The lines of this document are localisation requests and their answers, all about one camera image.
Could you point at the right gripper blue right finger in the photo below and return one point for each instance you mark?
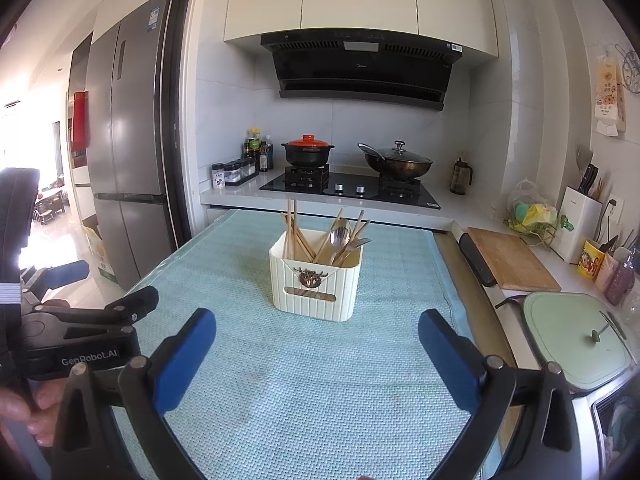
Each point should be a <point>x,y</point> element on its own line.
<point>545,441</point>

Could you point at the wooden chopstick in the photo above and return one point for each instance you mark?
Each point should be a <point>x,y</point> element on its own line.
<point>326,237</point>
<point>352,230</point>
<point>357,234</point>
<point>292,237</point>
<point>288,236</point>
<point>302,243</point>

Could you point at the green cutting board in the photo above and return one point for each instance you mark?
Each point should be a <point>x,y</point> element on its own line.
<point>578,333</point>

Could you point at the red hanging item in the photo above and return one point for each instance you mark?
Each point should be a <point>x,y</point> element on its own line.
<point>78,132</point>

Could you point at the cream ribbed utensil holder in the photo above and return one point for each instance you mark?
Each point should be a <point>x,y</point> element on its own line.
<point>313,289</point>

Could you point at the black spice rack containers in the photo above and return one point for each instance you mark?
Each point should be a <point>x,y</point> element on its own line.
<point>239,171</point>

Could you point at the black range hood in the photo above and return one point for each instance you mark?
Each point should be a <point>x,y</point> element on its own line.
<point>362,64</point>

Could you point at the light blue woven table mat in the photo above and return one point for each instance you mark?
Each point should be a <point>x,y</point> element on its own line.
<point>281,396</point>

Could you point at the person's left hand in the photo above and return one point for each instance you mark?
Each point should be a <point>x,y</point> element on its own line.
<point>41,423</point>

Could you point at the purple soap bottle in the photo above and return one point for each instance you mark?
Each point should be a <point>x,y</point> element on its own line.
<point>622,281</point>

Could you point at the dark wok with glass lid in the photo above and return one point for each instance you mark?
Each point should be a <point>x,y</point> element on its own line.
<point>396,162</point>

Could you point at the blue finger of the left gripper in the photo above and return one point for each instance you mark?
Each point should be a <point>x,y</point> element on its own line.
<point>127,310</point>
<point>38,282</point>

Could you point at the yellow green plastic bag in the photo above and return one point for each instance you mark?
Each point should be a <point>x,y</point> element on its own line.
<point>530,214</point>

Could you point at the yellow printed cup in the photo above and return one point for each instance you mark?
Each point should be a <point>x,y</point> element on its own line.
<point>590,260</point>

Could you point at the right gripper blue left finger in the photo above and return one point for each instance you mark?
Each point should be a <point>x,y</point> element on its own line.
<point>88,443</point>

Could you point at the dark glass kettle jar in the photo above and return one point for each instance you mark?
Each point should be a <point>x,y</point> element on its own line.
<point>461,178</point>

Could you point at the black gas stove top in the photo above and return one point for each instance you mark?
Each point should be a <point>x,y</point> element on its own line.
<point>323,181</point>

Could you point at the white knife block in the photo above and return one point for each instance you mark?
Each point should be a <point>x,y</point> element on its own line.
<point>578,218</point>

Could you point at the wooden cutting board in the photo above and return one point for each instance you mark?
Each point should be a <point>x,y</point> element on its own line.
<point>512,263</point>

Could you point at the black pot with red lid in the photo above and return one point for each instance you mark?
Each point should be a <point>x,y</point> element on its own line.
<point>307,152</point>

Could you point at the stainless steel spoon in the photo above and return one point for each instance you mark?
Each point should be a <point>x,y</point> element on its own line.
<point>339,238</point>

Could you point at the wire rack on wall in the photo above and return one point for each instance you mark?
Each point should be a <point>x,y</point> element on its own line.
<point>630,69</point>

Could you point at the sauce bottles group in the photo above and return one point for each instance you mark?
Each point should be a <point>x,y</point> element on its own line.
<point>259,149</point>

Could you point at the grey double door refrigerator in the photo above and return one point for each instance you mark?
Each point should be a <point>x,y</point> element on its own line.
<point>124,151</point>

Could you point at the hanging printed paper bag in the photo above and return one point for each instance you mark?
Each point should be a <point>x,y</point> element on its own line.
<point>609,103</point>

